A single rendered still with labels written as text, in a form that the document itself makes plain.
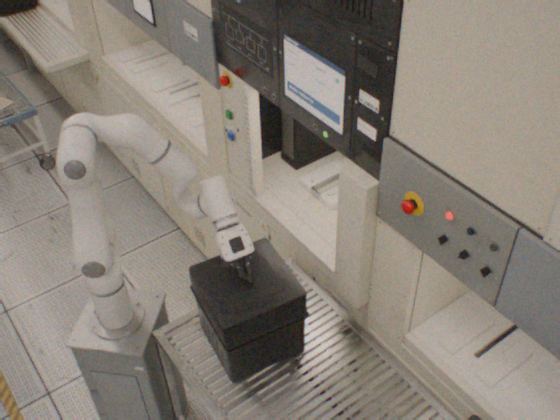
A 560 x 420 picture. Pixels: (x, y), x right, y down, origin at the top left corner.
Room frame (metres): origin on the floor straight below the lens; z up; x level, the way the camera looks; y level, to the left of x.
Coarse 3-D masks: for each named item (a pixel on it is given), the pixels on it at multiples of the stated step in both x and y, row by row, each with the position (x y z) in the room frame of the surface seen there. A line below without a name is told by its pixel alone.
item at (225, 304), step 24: (264, 240) 1.51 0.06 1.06; (216, 264) 1.41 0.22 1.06; (240, 264) 1.40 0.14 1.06; (264, 264) 1.40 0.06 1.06; (192, 288) 1.38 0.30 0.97; (216, 288) 1.31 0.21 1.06; (240, 288) 1.30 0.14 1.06; (264, 288) 1.30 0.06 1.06; (288, 288) 1.30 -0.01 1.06; (216, 312) 1.21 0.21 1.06; (240, 312) 1.21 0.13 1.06; (264, 312) 1.21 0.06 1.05; (288, 312) 1.24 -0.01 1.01; (240, 336) 1.17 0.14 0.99
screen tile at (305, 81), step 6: (288, 48) 1.73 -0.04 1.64; (288, 54) 1.73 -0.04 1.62; (294, 54) 1.71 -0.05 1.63; (300, 54) 1.68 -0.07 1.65; (294, 60) 1.71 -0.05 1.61; (300, 60) 1.68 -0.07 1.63; (288, 66) 1.73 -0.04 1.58; (306, 66) 1.66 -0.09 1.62; (288, 72) 1.73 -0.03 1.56; (294, 72) 1.71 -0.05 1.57; (306, 72) 1.66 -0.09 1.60; (294, 78) 1.71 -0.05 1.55; (300, 78) 1.68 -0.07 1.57; (306, 78) 1.66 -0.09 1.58; (300, 84) 1.68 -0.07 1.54; (306, 84) 1.66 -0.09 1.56
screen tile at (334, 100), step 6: (318, 66) 1.61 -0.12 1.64; (318, 72) 1.61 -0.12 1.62; (324, 72) 1.59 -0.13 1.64; (330, 72) 1.57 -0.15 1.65; (324, 78) 1.59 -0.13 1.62; (330, 78) 1.57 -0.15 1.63; (330, 84) 1.57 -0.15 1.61; (336, 84) 1.55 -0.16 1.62; (318, 90) 1.61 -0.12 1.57; (324, 90) 1.59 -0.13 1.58; (336, 90) 1.55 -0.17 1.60; (318, 96) 1.61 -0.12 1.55; (324, 96) 1.59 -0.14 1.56; (330, 96) 1.57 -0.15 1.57; (336, 96) 1.55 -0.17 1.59; (330, 102) 1.57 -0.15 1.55; (336, 102) 1.55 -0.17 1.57; (336, 108) 1.54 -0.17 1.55
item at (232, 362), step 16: (304, 320) 1.28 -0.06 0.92; (208, 336) 1.32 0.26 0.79; (272, 336) 1.22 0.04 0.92; (288, 336) 1.25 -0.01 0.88; (304, 336) 1.28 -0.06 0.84; (224, 352) 1.18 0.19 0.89; (240, 352) 1.17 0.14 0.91; (256, 352) 1.19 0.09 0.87; (272, 352) 1.22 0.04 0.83; (288, 352) 1.25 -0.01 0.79; (224, 368) 1.20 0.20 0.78; (240, 368) 1.17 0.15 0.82; (256, 368) 1.19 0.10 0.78
